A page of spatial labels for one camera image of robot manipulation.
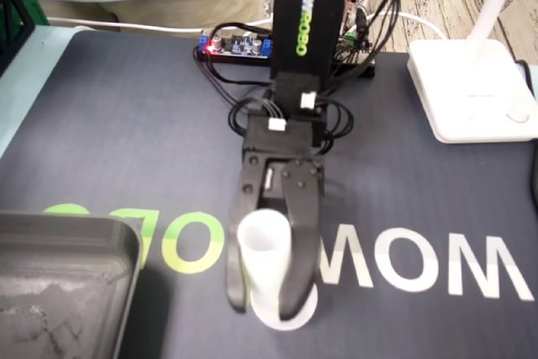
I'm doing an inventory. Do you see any black servo wire bundle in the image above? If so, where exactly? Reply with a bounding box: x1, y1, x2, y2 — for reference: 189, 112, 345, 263
228, 0, 403, 155

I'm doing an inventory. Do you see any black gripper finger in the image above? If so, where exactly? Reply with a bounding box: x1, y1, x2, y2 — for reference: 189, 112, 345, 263
225, 150, 271, 314

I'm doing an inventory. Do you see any white desk lamp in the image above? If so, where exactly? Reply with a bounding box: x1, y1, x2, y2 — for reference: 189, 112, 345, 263
406, 0, 538, 145

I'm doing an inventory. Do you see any white plastic cup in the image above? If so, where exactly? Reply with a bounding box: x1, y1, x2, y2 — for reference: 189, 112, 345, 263
236, 207, 293, 322

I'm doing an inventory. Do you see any white cable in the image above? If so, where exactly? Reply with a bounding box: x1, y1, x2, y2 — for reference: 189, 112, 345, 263
45, 16, 205, 39
393, 12, 449, 43

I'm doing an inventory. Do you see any thin black wire pair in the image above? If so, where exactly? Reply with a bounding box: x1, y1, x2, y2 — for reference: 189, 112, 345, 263
195, 45, 275, 102

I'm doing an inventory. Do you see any green plastic object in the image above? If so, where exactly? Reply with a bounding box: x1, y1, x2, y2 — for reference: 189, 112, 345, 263
16, 0, 46, 27

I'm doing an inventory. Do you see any blue circuit board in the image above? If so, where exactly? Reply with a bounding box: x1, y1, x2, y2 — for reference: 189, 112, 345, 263
196, 27, 274, 65

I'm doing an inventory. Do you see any dark grey WOWROBO printed mat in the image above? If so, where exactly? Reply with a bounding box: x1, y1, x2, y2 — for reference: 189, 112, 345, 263
0, 29, 538, 359

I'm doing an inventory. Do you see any black plastic tray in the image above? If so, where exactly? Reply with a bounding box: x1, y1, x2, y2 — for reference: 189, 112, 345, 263
0, 212, 143, 359

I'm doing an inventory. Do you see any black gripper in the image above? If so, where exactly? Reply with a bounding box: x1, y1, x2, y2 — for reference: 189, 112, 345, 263
241, 113, 328, 321

